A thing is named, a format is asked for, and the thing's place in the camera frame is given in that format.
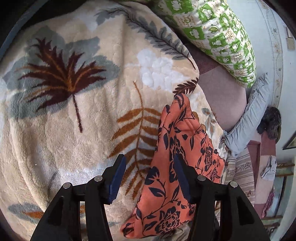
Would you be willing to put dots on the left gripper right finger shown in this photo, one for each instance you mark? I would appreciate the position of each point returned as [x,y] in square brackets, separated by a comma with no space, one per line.
[223,212]

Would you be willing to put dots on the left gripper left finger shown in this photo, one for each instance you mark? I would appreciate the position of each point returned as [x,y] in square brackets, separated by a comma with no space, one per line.
[61,220]

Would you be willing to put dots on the orange floral blouse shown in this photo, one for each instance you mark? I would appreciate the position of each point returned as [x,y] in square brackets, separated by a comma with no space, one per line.
[162,207]

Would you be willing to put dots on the striped floral quilt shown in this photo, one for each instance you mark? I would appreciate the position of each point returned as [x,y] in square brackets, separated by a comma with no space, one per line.
[239,169]

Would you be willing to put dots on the small grey white cloth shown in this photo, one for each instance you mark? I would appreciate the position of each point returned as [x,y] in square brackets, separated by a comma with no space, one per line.
[269,172]

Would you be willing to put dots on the light blue pillow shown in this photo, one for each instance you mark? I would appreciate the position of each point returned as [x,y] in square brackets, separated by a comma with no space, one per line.
[237,139]

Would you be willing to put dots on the black furry item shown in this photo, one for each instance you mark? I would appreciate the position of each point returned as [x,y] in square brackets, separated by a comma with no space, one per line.
[271,123]

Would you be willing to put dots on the pink bed sheet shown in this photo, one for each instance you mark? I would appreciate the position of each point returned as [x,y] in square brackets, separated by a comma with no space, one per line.
[226,98]

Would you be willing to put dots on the cream leaf-pattern blanket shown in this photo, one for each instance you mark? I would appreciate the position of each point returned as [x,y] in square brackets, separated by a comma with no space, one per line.
[79,89]

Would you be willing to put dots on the green patterned pillow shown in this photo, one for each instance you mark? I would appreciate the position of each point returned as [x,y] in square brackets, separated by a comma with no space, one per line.
[212,27]

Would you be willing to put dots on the pink cloth on rail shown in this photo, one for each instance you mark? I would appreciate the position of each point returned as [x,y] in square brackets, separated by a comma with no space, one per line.
[268,203]

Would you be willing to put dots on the framed wall picture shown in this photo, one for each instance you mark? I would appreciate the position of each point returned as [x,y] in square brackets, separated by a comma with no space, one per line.
[291,143]

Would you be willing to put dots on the wall switch plate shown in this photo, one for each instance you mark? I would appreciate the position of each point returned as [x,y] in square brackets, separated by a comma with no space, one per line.
[290,40]

